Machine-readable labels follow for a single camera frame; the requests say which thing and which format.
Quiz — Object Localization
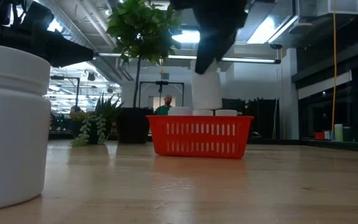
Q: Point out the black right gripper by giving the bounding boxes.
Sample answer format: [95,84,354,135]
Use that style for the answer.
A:
[170,0,249,75]

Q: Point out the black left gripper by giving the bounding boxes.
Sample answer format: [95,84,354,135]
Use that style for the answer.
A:
[0,0,94,68]

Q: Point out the white pill bottle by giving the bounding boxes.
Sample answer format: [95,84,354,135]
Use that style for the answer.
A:
[215,109,238,117]
[0,42,52,213]
[192,109,214,117]
[167,106,193,117]
[191,59,223,111]

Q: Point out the red plastic slotted basket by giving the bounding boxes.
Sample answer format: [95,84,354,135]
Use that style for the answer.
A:
[147,114,254,160]

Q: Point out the long fluorescent light bar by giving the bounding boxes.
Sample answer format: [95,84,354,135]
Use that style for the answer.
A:
[97,52,282,65]

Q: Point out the small yellowish potted plant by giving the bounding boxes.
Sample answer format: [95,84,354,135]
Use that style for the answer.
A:
[69,105,88,139]

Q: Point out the spiky green aloe plant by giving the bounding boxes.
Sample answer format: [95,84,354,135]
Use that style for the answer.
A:
[94,92,124,144]

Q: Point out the person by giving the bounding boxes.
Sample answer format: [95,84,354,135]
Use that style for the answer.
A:
[153,94,174,116]

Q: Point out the green leafy indoor tree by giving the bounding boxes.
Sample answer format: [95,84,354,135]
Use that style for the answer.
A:
[105,0,183,108]

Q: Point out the trailing green succulent plant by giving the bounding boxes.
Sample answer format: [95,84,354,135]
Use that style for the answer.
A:
[71,114,108,148]

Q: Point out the black partition panels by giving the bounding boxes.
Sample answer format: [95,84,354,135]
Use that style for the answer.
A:
[221,97,280,140]

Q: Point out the black plant pot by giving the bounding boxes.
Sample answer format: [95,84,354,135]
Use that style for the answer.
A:
[116,107,154,144]

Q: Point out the white ceiling air unit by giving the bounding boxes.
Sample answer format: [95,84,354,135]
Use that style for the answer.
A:
[296,0,358,19]

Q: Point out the pale green cup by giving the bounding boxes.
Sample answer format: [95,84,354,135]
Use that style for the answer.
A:
[334,123,344,142]

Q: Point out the dark cup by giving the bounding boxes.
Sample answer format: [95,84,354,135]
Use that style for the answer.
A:
[342,126,353,142]

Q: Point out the black metal frame stand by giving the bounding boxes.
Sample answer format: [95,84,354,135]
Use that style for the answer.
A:
[139,80,185,109]

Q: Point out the yellow hanging cable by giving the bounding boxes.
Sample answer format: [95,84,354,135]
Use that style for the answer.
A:
[330,0,339,138]

